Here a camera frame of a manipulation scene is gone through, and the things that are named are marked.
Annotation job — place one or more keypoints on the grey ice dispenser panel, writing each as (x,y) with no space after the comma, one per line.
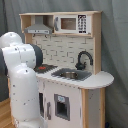
(62,107)

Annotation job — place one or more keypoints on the grey toy sink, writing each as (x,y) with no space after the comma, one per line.
(71,74)

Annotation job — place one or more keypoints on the wooden toy kitchen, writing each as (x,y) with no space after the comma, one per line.
(87,97)

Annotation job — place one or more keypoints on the black stovetop red burners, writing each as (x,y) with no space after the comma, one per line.
(44,68)

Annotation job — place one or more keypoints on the black toy faucet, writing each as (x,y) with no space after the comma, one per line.
(83,56)

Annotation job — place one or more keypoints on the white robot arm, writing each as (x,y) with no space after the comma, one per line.
(17,61)

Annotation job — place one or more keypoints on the grey cabinet door handle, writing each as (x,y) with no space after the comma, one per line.
(49,111)

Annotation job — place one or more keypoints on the grey range hood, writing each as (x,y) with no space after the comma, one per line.
(39,27)

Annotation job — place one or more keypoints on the white toy microwave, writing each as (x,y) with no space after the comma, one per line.
(74,24)

